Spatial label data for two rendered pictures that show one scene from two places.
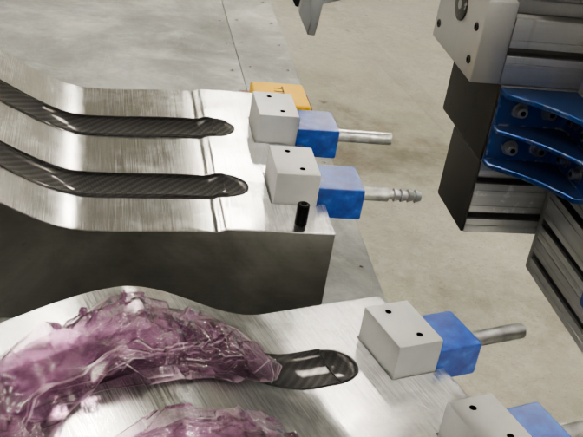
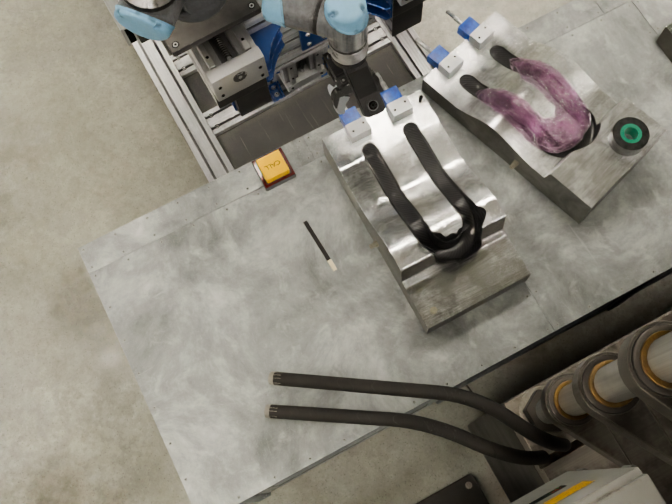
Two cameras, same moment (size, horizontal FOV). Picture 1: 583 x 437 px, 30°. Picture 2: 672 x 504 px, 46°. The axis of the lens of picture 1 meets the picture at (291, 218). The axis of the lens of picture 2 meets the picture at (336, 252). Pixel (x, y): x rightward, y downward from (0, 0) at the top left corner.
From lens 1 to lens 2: 1.81 m
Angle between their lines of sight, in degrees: 63
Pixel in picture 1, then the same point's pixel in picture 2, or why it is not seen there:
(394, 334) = (458, 62)
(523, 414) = (466, 29)
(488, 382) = (85, 181)
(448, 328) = (437, 54)
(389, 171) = not seen: outside the picture
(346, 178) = (390, 92)
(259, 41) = (178, 213)
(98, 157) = (414, 175)
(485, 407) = (477, 34)
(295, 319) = (451, 96)
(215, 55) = (213, 223)
